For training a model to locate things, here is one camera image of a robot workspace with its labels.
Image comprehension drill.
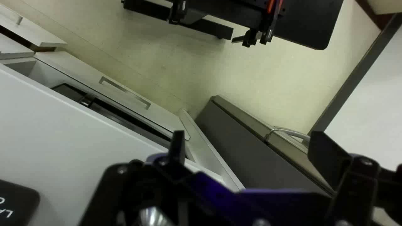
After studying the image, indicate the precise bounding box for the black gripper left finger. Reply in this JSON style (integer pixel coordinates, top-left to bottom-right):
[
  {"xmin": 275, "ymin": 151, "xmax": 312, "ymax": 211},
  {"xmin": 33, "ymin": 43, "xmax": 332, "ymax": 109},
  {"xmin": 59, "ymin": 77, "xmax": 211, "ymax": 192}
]
[{"xmin": 79, "ymin": 129, "xmax": 198, "ymax": 226}]

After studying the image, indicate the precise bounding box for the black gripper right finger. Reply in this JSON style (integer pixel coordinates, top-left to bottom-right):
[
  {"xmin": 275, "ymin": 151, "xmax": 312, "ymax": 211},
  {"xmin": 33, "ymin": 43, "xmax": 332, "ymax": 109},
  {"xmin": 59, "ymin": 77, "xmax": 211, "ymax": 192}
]
[{"xmin": 307, "ymin": 131, "xmax": 402, "ymax": 226}]

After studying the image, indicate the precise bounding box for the dark baseboard strip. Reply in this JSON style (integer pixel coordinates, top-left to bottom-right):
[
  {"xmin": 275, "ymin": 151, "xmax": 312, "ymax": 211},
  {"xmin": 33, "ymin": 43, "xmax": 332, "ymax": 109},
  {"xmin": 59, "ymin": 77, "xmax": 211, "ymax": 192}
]
[{"xmin": 308, "ymin": 11, "xmax": 402, "ymax": 136}]

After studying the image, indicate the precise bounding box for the black overhead device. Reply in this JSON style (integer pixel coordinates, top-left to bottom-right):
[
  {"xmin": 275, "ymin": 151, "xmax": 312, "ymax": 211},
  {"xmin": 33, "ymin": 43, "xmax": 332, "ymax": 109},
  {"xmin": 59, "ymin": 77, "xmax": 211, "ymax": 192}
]
[{"xmin": 187, "ymin": 0, "xmax": 345, "ymax": 52}]

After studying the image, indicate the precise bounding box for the wide white drawer front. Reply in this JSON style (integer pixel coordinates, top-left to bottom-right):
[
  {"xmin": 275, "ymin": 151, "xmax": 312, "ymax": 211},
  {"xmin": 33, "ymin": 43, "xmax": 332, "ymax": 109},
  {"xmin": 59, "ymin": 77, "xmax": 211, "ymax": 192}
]
[{"xmin": 0, "ymin": 14, "xmax": 67, "ymax": 49}]

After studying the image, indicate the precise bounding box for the black red bar clamp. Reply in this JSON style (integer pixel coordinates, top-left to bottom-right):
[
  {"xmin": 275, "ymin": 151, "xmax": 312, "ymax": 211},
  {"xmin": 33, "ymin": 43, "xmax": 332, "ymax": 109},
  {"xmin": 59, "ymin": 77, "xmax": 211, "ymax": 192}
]
[
  {"xmin": 120, "ymin": 0, "xmax": 234, "ymax": 42},
  {"xmin": 231, "ymin": 0, "xmax": 287, "ymax": 49}
]

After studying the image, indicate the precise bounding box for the white drawer with bar handle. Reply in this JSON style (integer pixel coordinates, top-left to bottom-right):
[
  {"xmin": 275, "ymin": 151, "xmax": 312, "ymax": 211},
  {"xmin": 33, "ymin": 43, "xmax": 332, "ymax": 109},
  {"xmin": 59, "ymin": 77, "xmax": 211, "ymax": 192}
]
[{"xmin": 35, "ymin": 49, "xmax": 187, "ymax": 142}]

